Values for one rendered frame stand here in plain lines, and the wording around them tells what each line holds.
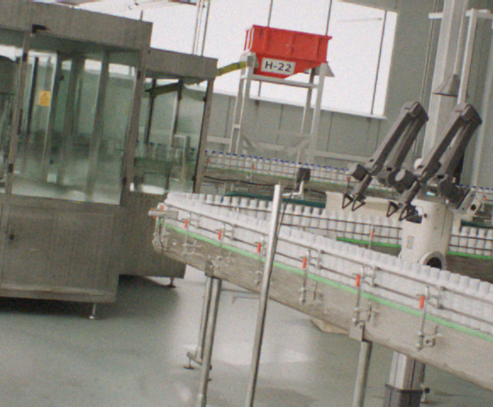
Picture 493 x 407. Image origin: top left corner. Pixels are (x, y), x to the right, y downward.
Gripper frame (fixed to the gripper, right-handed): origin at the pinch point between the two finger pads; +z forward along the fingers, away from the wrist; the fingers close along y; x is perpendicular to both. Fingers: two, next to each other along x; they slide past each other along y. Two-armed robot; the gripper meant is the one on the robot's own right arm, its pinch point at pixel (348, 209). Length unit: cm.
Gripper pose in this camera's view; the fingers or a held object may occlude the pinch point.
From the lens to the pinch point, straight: 565.7
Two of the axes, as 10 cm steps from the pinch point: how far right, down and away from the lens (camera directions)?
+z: -5.3, 8.4, -1.4
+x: 7.4, 5.4, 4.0
